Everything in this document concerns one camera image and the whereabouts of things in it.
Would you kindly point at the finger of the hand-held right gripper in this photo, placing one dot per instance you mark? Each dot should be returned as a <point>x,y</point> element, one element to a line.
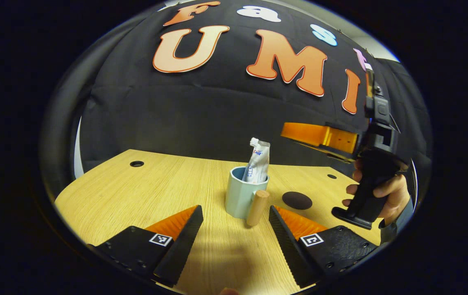
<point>336,155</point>
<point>311,133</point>

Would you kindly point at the white toothpaste tube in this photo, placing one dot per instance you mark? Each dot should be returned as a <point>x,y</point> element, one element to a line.
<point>258,164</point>

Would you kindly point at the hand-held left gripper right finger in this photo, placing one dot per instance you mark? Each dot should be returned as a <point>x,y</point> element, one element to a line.
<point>287,246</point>

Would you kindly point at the dark brown round coaster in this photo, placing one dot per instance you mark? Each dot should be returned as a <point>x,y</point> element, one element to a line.
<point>297,200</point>

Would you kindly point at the wooden desktop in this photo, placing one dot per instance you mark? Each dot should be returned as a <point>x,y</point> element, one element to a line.
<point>135,196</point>

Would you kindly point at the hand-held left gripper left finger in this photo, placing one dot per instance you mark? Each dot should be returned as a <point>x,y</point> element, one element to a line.
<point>182,246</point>

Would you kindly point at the black backdrop cloth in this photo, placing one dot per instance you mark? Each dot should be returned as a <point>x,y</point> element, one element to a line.
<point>201,114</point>

